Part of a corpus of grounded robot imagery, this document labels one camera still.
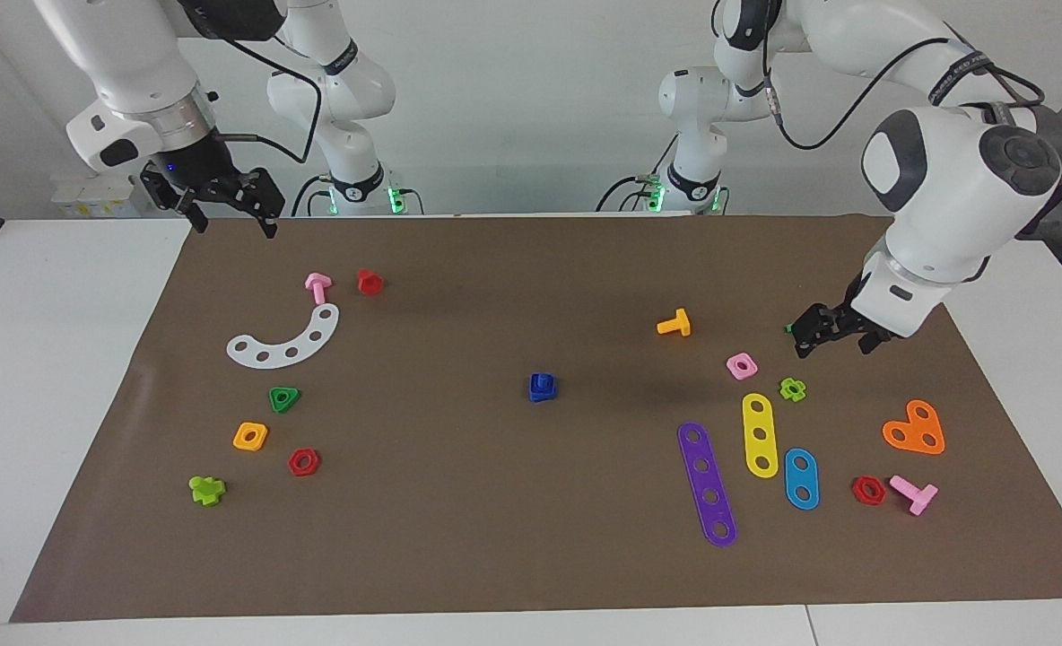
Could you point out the orange square plastic nut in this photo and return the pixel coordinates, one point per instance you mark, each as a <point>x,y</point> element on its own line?
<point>239,441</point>

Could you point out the orange plastic screw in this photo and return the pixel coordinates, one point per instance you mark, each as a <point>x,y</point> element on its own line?
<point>674,326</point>

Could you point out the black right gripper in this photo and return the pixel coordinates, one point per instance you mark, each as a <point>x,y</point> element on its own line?
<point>199,175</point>

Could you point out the blue two-hole plastic plate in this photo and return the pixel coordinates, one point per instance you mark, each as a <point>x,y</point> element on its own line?
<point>801,478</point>

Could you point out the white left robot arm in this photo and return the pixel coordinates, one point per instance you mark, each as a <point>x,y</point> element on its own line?
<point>944,206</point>

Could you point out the brown table mat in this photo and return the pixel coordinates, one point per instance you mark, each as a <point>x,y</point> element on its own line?
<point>531,538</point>

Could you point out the blue square plastic nut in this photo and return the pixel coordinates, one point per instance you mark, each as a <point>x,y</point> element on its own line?
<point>543,380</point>

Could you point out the lime green cross nut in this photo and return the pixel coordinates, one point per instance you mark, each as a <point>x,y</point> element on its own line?
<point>784,390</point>

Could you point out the blue plastic screw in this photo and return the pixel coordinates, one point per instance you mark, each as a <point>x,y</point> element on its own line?
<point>540,397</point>

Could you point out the purple four-hole plastic plate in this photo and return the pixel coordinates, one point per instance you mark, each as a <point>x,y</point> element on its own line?
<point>706,482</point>

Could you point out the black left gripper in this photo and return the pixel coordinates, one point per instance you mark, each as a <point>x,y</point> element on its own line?
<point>840,323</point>

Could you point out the pink square plastic nut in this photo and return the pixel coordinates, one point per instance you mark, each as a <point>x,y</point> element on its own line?
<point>732,361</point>

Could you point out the red hexagonal plastic screw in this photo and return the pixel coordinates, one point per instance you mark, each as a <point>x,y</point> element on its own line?
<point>369,283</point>

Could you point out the green triangular plastic nut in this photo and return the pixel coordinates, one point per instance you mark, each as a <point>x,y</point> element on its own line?
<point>274,394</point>

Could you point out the white curved five-hole plate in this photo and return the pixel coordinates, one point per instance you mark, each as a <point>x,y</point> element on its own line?
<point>277,356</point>

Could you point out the pink plastic screw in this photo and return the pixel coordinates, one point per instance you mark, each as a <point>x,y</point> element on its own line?
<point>921,498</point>
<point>318,289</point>

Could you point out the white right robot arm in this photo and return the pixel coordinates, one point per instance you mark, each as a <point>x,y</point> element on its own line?
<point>127,63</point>

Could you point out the red hexagonal plastic nut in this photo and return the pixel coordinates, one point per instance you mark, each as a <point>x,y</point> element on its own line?
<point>857,491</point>
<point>294,463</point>

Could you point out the orange heart-shaped plastic plate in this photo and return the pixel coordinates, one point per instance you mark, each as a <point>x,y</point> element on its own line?
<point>915,429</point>

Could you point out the lime green cross screw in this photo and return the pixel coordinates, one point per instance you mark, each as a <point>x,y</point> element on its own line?
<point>206,491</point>

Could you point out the yellow three-hole plastic plate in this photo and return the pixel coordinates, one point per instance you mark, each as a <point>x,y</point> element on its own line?
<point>760,420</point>

